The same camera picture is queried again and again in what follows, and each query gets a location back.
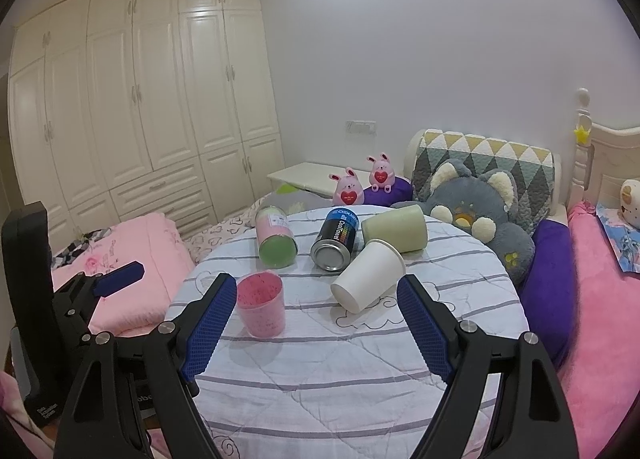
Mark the pink bunny plush toy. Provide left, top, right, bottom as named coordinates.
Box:
left=367, top=154, right=395, bottom=192
left=328, top=168, right=364, bottom=206

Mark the pink floral blanket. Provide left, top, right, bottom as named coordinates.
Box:
left=50, top=214, right=197, bottom=340

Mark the white bedside table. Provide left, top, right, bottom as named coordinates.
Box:
left=266, top=161, right=374, bottom=200

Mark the cream wooden bed headboard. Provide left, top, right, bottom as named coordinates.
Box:
left=569, top=86, right=640, bottom=212

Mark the purple blanket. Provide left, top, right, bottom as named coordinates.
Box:
left=517, top=218, right=579, bottom=371

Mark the pink and green cup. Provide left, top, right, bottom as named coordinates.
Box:
left=254, top=205, right=299, bottom=269

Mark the pale green cup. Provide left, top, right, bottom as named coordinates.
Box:
left=361, top=204, right=428, bottom=253

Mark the black metal can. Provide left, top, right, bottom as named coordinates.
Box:
left=310, top=206, right=359, bottom=274

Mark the white paper cup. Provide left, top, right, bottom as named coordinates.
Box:
left=330, top=238, right=407, bottom=314

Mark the black white patterned cloth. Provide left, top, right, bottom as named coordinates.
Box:
left=52, top=228, right=120, bottom=266

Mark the purple cushion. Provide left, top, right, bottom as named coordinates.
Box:
left=362, top=176, right=414, bottom=205

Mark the blue printed cloth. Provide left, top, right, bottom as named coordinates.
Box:
left=594, top=201, right=640, bottom=273

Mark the pink fleece blanket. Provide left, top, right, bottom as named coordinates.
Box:
left=557, top=201, right=640, bottom=459

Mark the striped white quilt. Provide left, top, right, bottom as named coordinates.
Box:
left=165, top=204, right=531, bottom=459

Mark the triangle patterned quilted cover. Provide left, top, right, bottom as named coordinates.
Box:
left=412, top=129, right=562, bottom=226

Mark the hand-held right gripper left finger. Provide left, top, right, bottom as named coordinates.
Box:
left=55, top=272, right=238, bottom=459

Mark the pink speckled cup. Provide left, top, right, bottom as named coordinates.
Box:
left=236, top=272, right=287, bottom=338

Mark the heart printed sheet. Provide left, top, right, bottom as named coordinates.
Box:
left=182, top=210, right=262, bottom=252

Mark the grey cat plush cushion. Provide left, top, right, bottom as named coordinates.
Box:
left=390, top=158, right=536, bottom=286

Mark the white plush toy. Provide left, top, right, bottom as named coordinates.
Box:
left=619, top=178, right=640, bottom=228

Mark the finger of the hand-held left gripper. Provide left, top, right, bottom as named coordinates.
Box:
left=52, top=261, right=146, bottom=340

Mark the cream wardrobe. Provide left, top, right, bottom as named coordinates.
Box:
left=7, top=0, right=287, bottom=251

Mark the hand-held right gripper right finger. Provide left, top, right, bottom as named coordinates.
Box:
left=397, top=273, right=589, bottom=459

